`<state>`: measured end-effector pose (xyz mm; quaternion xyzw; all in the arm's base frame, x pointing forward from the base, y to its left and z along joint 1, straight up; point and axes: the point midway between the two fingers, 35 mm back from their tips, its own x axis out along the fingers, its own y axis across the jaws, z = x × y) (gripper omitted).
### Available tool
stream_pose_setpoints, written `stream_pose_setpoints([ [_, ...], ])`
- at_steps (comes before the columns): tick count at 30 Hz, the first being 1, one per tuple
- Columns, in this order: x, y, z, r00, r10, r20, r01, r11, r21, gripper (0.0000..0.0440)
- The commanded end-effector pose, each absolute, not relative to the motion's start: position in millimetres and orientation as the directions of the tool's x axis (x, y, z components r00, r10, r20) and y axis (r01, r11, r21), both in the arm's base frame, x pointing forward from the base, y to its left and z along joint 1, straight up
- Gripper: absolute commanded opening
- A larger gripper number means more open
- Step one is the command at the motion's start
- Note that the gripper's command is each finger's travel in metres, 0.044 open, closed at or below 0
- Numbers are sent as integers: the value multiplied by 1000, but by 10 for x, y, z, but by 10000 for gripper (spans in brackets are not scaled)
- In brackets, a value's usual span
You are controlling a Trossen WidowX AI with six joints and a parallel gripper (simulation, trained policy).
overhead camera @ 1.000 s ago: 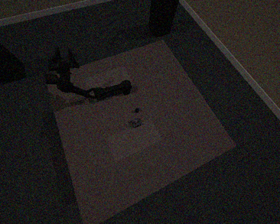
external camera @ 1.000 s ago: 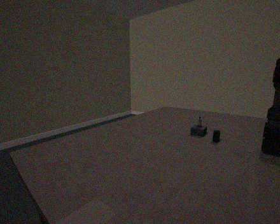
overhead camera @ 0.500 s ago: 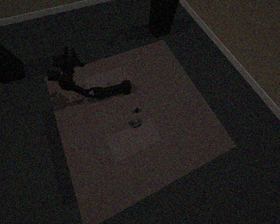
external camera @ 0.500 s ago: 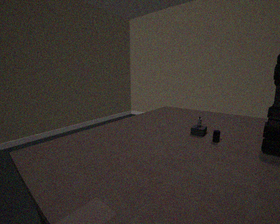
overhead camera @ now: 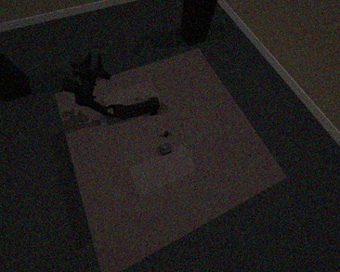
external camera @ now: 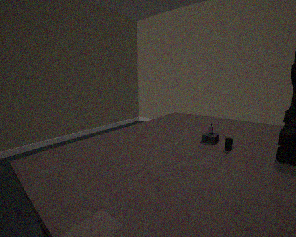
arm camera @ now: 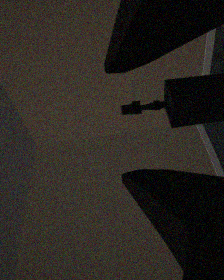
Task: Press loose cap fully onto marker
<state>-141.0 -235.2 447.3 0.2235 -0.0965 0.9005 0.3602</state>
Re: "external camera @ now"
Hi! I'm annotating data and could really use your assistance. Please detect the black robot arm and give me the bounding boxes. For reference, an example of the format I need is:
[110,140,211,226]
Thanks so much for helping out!
[276,52,296,166]

